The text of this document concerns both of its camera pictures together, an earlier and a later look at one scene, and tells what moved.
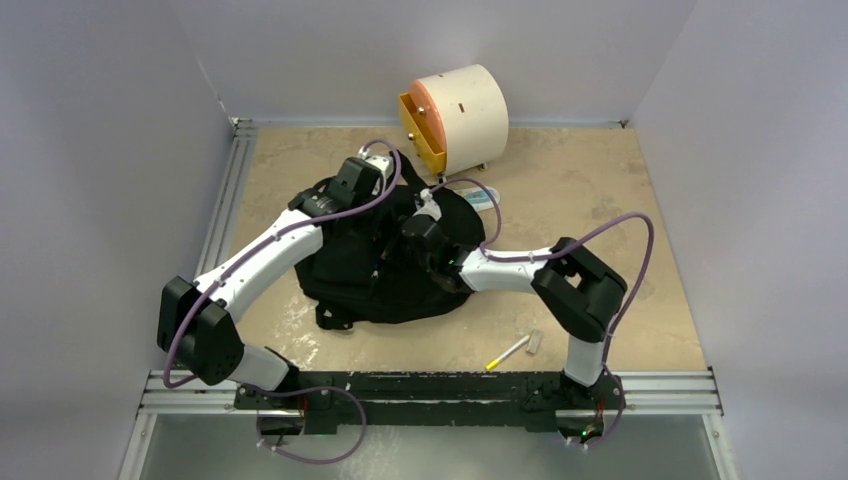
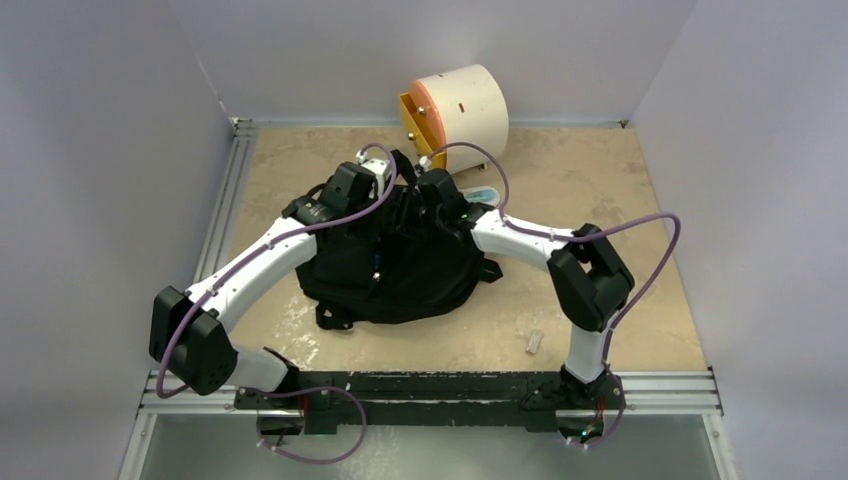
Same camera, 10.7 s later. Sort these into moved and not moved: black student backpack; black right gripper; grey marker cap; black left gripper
Moved: black right gripper
Not moved: black left gripper; black student backpack; grey marker cap
